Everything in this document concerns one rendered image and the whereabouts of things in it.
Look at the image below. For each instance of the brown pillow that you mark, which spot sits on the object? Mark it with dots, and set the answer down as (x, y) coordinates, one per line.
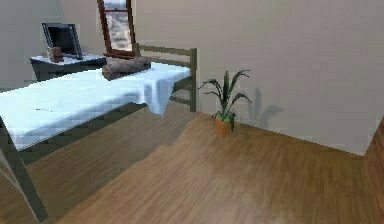
(125, 67)

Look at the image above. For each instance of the small brown box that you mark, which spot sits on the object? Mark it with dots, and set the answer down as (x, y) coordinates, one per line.
(55, 54)

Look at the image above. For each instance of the brown framed window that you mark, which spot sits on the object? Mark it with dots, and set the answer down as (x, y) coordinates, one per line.
(117, 28)

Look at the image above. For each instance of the green plant in orange pot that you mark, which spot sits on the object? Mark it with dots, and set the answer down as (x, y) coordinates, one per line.
(225, 110)

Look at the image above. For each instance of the olive frame bed white sheet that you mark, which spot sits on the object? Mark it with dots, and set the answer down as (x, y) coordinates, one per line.
(66, 96)

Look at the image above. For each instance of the dark grey side table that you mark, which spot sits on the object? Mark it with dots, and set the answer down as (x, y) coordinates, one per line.
(66, 66)

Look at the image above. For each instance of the brown wooden door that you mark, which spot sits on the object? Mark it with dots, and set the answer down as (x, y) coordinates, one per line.
(376, 166)

